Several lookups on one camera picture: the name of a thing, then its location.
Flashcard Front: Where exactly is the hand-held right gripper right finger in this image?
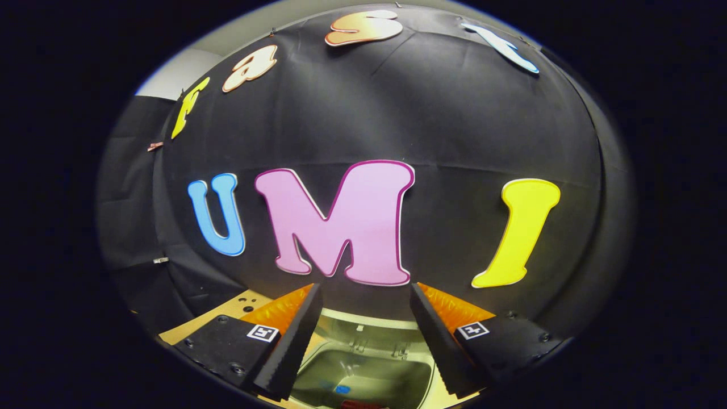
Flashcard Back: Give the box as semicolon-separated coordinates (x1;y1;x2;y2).
410;282;563;398

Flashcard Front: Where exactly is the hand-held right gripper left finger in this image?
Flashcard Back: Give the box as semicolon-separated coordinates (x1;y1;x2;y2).
173;283;323;401

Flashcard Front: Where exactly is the green desktop garbage bin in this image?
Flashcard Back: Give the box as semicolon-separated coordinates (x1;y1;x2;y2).
289;308;441;409

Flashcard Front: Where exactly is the black backdrop cloth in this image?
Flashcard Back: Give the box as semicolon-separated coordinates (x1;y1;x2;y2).
95;5;636;341

